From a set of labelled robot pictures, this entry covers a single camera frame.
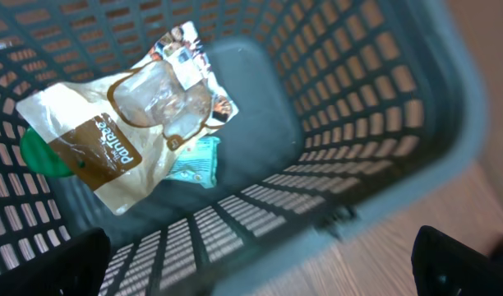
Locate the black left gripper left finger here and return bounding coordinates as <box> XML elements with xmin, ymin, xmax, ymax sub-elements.
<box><xmin>0</xmin><ymin>228</ymin><xmax>111</xmax><ymax>296</ymax></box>

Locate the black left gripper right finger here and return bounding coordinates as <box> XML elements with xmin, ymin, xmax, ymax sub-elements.
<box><xmin>411</xmin><ymin>225</ymin><xmax>503</xmax><ymax>296</ymax></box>

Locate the grey plastic basket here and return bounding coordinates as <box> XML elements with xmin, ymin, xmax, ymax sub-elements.
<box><xmin>0</xmin><ymin>0</ymin><xmax>485</xmax><ymax>295</ymax></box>

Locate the teal snack packet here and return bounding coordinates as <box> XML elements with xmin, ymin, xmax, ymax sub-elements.
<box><xmin>164</xmin><ymin>136</ymin><xmax>220</xmax><ymax>189</ymax></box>

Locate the beige Pantree snack bag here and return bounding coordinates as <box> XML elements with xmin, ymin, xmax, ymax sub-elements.
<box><xmin>16</xmin><ymin>21</ymin><xmax>238</xmax><ymax>215</ymax></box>

